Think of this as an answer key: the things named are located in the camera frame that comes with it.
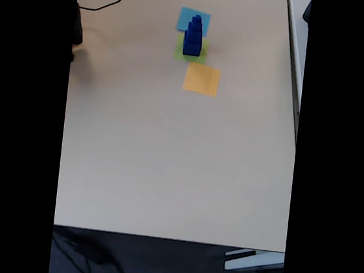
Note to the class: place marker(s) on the blue paper square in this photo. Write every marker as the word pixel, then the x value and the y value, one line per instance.
pixel 184 21

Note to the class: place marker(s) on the large blue cube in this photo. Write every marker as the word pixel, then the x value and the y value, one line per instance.
pixel 191 49

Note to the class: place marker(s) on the white table foot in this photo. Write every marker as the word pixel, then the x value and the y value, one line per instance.
pixel 253 261

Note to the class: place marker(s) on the orange paper square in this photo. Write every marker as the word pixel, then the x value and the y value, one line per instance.
pixel 202 80

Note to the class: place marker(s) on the medium blue cube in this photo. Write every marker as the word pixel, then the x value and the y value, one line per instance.
pixel 192 37

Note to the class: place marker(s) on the dark blue object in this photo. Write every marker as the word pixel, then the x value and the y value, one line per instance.
pixel 308 11

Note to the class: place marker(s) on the tiny blue cube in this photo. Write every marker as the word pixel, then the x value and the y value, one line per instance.
pixel 197 19

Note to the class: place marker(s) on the green paper square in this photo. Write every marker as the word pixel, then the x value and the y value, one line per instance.
pixel 203 59

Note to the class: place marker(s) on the white neighbouring table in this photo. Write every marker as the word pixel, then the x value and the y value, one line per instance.
pixel 297 41

